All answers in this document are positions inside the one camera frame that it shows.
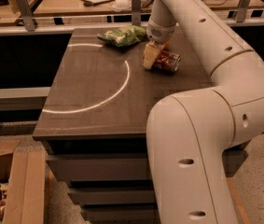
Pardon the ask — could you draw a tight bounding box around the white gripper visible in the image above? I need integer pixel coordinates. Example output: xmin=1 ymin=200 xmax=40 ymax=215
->
xmin=143 ymin=18 xmax=176 ymax=70

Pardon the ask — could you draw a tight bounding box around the red coke can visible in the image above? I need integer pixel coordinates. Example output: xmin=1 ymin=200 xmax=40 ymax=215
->
xmin=154 ymin=50 xmax=181 ymax=73

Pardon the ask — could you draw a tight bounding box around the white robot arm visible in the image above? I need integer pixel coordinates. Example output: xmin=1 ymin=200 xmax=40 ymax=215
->
xmin=146 ymin=0 xmax=264 ymax=224

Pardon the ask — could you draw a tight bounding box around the green chip bag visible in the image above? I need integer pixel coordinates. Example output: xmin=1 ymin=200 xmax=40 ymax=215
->
xmin=97 ymin=25 xmax=146 ymax=48

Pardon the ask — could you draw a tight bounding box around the grey drawer cabinet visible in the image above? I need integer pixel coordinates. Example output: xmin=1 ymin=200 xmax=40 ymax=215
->
xmin=32 ymin=26 xmax=252 ymax=223

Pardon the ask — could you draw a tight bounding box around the cardboard box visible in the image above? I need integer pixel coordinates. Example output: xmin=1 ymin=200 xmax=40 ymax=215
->
xmin=0 ymin=141 xmax=45 ymax=224

